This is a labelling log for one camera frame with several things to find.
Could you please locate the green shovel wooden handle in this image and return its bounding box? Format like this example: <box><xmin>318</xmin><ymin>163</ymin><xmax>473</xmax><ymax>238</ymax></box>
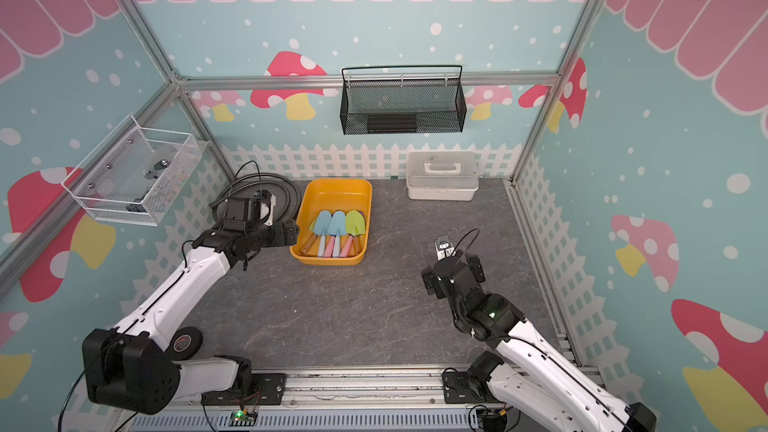
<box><xmin>301</xmin><ymin>218</ymin><xmax>317</xmax><ymax>255</ymax></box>
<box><xmin>346</xmin><ymin>210</ymin><xmax>366</xmax><ymax>257</ymax></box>

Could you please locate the purple shovel pink handle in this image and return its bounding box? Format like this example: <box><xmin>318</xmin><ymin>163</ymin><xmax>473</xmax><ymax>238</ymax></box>
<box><xmin>323</xmin><ymin>236</ymin><xmax>335</xmax><ymax>258</ymax></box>
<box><xmin>340</xmin><ymin>235</ymin><xmax>353</xmax><ymax>258</ymax></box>

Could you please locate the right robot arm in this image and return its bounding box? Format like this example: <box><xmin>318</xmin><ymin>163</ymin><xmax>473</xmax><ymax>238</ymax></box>
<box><xmin>421</xmin><ymin>251</ymin><xmax>657</xmax><ymax>431</ymax></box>

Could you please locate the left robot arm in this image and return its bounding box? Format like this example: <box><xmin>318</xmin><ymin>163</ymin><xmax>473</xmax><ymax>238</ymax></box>
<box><xmin>82</xmin><ymin>191</ymin><xmax>299</xmax><ymax>415</ymax></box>

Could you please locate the yellow plastic storage box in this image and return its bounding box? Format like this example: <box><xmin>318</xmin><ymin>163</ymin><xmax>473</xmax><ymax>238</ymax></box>
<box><xmin>290</xmin><ymin>179</ymin><xmax>373</xmax><ymax>266</ymax></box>

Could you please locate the black connector box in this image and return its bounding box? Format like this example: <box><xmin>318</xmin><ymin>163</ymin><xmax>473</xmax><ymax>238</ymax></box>
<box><xmin>477</xmin><ymin>410</ymin><xmax>508</xmax><ymax>432</ymax></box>

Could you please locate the white lidded plastic case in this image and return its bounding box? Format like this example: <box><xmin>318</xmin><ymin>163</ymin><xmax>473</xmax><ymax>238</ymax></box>
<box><xmin>406</xmin><ymin>150</ymin><xmax>479</xmax><ymax>201</ymax></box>

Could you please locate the black tape roll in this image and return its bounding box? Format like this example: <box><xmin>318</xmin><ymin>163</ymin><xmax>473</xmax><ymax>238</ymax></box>
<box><xmin>165</xmin><ymin>326</ymin><xmax>203</xmax><ymax>361</ymax></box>

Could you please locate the green lit circuit board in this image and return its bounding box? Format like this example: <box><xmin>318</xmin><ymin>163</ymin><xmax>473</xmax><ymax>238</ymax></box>
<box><xmin>228</xmin><ymin>410</ymin><xmax>258</xmax><ymax>428</ymax></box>

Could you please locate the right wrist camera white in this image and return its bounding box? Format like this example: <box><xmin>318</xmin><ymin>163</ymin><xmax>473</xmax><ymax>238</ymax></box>
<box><xmin>434</xmin><ymin>235</ymin><xmax>455</xmax><ymax>261</ymax></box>

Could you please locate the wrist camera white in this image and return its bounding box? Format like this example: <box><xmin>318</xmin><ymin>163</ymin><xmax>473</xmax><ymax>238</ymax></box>
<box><xmin>434</xmin><ymin>235</ymin><xmax>455</xmax><ymax>261</ymax></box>
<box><xmin>255</xmin><ymin>190</ymin><xmax>276</xmax><ymax>227</ymax></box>

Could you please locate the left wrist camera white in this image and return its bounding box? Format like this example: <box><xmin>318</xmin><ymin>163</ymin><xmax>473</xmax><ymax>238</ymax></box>
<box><xmin>255</xmin><ymin>190</ymin><xmax>276</xmax><ymax>227</ymax></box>

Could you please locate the coiled black hose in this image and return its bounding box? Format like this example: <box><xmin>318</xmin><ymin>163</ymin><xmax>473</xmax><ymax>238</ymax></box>
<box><xmin>208</xmin><ymin>173</ymin><xmax>302</xmax><ymax>226</ymax></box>

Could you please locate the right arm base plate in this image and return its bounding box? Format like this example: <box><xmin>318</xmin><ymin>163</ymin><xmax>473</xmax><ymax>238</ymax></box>
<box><xmin>441</xmin><ymin>368</ymin><xmax>497</xmax><ymax>404</ymax></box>

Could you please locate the white wire mesh basket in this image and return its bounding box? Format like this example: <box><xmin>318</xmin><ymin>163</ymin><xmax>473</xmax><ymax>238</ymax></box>
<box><xmin>61</xmin><ymin>116</ymin><xmax>205</xmax><ymax>226</ymax></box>

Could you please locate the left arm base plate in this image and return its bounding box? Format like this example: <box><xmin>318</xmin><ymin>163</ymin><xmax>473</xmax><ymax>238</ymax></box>
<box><xmin>202</xmin><ymin>373</ymin><xmax>287</xmax><ymax>407</ymax></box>

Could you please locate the aluminium front rail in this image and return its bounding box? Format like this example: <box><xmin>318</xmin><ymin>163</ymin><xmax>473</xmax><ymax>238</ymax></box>
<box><xmin>110</xmin><ymin>365</ymin><xmax>619</xmax><ymax>415</ymax></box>

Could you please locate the black wire mesh basket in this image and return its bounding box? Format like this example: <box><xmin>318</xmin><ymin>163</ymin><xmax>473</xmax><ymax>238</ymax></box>
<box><xmin>340</xmin><ymin>65</ymin><xmax>468</xmax><ymax>135</ymax></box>

